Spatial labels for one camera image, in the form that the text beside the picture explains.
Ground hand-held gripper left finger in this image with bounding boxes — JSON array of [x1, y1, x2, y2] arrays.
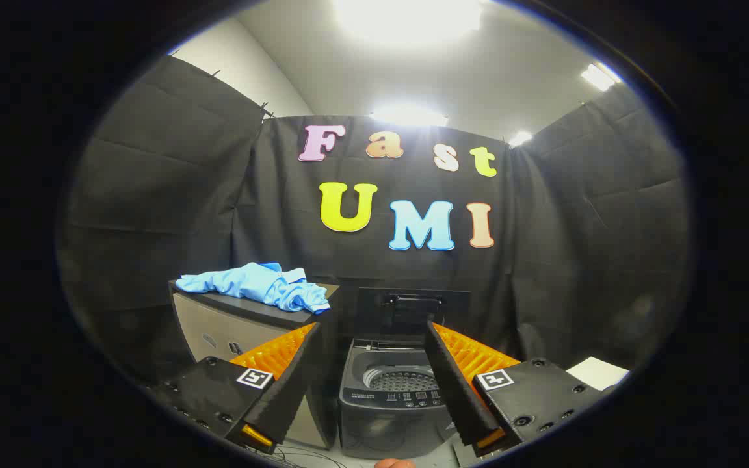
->
[[152, 322, 324, 456]]

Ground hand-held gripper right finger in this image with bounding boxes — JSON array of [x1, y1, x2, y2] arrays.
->
[[424, 319, 611, 460]]

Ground grey washing machine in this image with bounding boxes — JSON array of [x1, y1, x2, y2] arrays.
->
[[337, 338, 473, 460]]

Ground light blue polo shirt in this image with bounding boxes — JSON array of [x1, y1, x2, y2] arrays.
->
[[175, 262, 332, 315]]

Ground grey cabinet with dark top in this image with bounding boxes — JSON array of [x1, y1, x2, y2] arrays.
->
[[168, 279, 341, 451]]

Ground white flat board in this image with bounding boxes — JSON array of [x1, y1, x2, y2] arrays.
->
[[566, 356, 631, 392]]

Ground black backdrop cloth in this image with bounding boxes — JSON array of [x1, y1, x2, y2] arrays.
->
[[56, 55, 694, 391]]

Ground ceiling light panel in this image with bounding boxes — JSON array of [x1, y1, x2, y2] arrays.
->
[[580, 62, 622, 92], [369, 107, 450, 128], [332, 0, 484, 43]]

